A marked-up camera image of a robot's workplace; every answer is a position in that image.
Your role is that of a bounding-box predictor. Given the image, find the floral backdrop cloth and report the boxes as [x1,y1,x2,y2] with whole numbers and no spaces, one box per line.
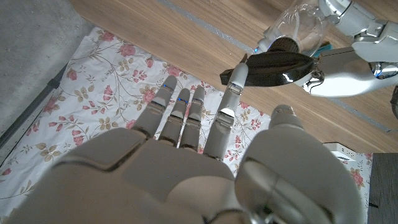
[0,26,374,218]

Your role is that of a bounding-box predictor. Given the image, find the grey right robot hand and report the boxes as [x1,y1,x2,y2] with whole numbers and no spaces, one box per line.
[6,62,368,224]

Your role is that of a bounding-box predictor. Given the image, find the clear plastic dispenser bottle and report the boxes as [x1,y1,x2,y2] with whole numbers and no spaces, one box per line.
[264,0,332,57]

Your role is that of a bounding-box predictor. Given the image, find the black backdrop stand pole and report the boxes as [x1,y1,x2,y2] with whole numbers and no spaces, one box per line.
[0,63,69,149]

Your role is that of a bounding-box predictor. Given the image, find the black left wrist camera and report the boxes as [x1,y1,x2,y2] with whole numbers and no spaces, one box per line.
[390,85,398,121]

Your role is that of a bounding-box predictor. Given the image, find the small teal blue object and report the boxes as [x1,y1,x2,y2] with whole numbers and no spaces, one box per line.
[312,42,333,58]

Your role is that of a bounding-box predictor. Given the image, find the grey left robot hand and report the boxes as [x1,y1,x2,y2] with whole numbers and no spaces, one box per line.
[254,0,398,98]

